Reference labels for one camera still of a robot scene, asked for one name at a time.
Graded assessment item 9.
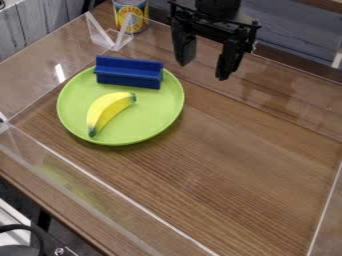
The black cable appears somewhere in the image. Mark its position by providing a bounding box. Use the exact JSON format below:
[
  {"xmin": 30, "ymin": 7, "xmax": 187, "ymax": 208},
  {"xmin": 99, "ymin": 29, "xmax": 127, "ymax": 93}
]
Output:
[{"xmin": 0, "ymin": 223, "xmax": 51, "ymax": 256}]

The green round plate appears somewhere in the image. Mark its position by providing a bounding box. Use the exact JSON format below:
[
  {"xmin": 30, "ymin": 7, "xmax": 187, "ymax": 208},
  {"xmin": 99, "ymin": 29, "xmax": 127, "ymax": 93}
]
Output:
[{"xmin": 56, "ymin": 67, "xmax": 186, "ymax": 146}]

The clear acrylic enclosure wall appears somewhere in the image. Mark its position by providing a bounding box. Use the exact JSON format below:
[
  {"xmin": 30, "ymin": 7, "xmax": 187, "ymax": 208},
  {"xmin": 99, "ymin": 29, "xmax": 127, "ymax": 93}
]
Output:
[{"xmin": 0, "ymin": 17, "xmax": 342, "ymax": 256}]

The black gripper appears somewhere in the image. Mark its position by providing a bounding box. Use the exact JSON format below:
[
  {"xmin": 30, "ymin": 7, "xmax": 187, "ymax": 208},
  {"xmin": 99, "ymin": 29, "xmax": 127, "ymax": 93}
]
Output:
[{"xmin": 168, "ymin": 0, "xmax": 262, "ymax": 81}]

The blue plastic block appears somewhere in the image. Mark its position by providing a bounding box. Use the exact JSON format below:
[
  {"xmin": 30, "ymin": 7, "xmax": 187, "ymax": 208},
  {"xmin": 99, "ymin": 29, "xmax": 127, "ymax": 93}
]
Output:
[{"xmin": 94, "ymin": 56, "xmax": 164, "ymax": 89}]

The yellow labelled tin can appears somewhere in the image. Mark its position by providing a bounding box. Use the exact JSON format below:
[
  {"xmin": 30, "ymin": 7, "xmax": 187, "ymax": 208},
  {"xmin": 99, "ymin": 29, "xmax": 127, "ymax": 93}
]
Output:
[{"xmin": 112, "ymin": 0, "xmax": 150, "ymax": 34}]

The yellow toy banana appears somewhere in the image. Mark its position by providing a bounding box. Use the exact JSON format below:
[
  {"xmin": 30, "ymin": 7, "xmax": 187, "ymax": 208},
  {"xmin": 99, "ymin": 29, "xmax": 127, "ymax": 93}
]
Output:
[{"xmin": 87, "ymin": 92, "xmax": 136, "ymax": 138}]

